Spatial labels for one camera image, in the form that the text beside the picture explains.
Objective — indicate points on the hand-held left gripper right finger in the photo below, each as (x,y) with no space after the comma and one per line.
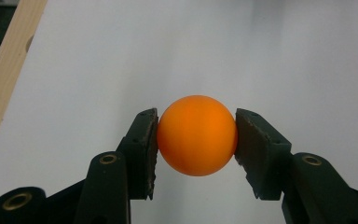
(262,155)

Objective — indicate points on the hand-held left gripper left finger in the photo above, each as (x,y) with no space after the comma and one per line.
(138,155)

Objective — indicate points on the orange ping pong ball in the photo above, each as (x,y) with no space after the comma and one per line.
(197,135)

